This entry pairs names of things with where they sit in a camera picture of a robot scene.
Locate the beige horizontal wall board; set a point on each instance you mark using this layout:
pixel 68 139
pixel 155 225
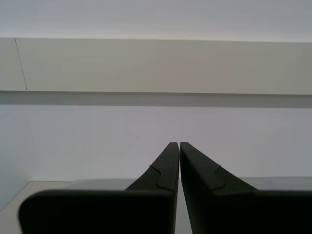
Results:
pixel 156 67

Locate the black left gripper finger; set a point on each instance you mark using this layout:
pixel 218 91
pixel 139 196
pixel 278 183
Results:
pixel 97 212
pixel 243 212

